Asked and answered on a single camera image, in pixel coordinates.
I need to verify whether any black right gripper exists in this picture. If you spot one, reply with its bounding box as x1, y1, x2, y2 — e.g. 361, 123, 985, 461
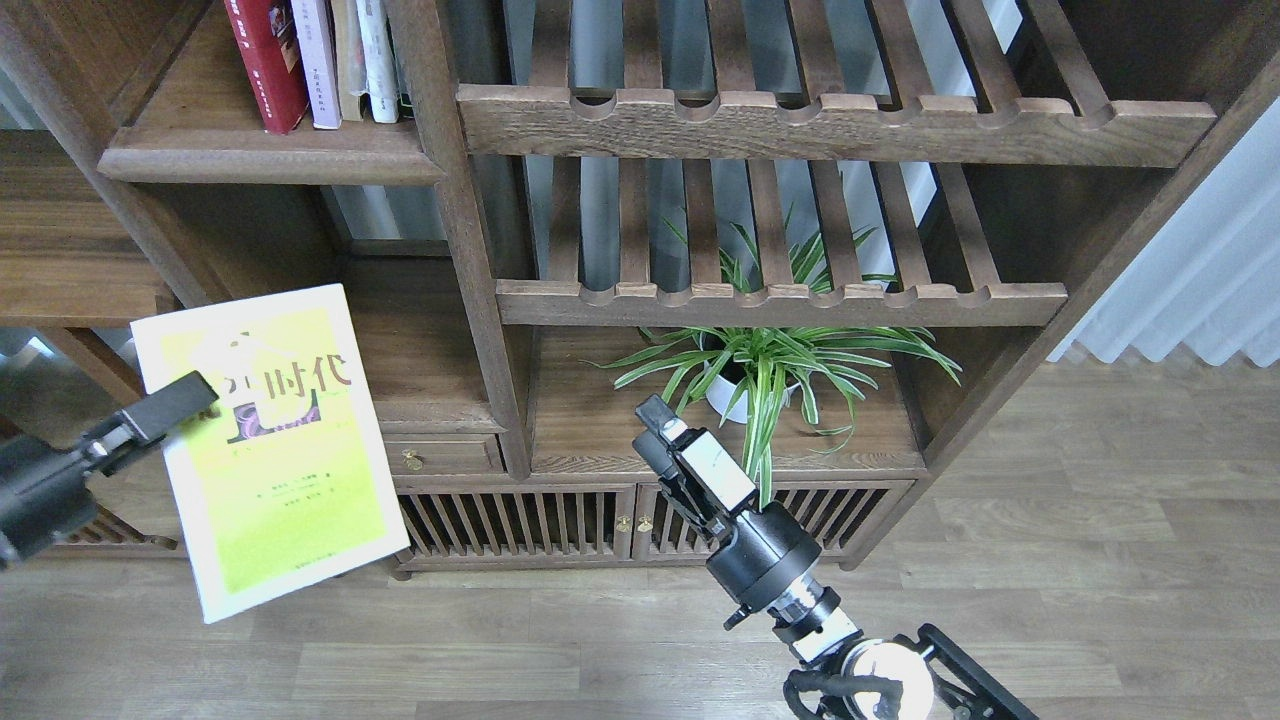
632, 395, 823, 616

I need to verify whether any dark wooden bookshelf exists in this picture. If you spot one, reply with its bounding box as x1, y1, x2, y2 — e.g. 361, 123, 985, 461
3, 1, 1277, 574

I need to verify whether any green spider plant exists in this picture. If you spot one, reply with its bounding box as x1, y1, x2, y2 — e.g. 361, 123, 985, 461
590, 205, 963, 511

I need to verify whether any yellow green cover book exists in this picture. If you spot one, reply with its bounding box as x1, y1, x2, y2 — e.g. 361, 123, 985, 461
131, 284, 410, 623

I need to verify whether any red cover book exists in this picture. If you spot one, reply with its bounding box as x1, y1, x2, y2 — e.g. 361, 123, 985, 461
224, 0, 308, 135

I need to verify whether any upright white book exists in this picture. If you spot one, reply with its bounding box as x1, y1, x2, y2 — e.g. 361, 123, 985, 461
356, 1, 399, 124

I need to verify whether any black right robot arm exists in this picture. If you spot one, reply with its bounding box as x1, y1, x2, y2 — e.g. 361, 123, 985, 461
634, 395, 1032, 719

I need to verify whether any white pleated curtain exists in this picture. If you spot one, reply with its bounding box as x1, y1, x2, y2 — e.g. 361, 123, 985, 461
1050, 102, 1279, 366

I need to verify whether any white lavender cover book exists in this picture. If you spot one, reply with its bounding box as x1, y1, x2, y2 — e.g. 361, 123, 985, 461
291, 0, 342, 129

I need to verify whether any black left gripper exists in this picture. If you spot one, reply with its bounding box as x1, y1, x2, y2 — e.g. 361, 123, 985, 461
1, 372, 218, 571

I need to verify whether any white plant pot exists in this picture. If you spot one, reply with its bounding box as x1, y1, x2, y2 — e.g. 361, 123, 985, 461
707, 354, 800, 424

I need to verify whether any upright dark green book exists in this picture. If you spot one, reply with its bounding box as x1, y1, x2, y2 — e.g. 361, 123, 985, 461
390, 38, 415, 119

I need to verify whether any upright beige book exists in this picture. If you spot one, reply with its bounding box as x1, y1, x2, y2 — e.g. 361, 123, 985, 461
330, 0, 369, 123

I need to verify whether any brass drawer knob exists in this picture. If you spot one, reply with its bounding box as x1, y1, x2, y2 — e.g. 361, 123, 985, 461
402, 450, 424, 473

